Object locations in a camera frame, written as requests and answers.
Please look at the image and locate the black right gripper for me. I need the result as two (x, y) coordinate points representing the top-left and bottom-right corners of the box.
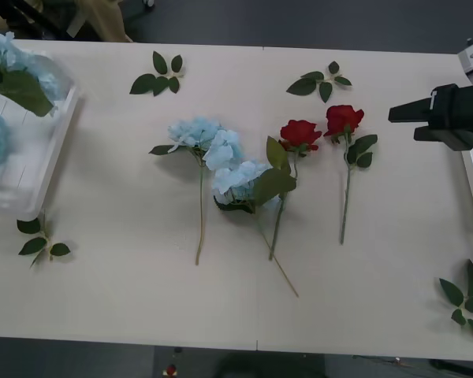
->
(387, 80), (473, 152)

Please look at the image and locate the red rose with green stem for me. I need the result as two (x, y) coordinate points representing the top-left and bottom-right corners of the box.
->
(323, 104), (378, 245)
(266, 119), (323, 261)

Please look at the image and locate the pale blue flower tan stem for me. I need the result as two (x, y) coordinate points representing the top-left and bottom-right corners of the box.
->
(212, 159), (300, 298)

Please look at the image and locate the loose green leaf twig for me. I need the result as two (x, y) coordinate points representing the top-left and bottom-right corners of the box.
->
(128, 50), (184, 98)
(286, 61), (353, 104)
(17, 212), (71, 269)
(438, 258), (473, 343)

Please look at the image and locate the tan cloth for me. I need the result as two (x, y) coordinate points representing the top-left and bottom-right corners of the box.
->
(69, 0), (134, 43)

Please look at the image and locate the black tripod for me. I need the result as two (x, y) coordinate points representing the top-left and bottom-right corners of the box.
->
(0, 0), (80, 40)

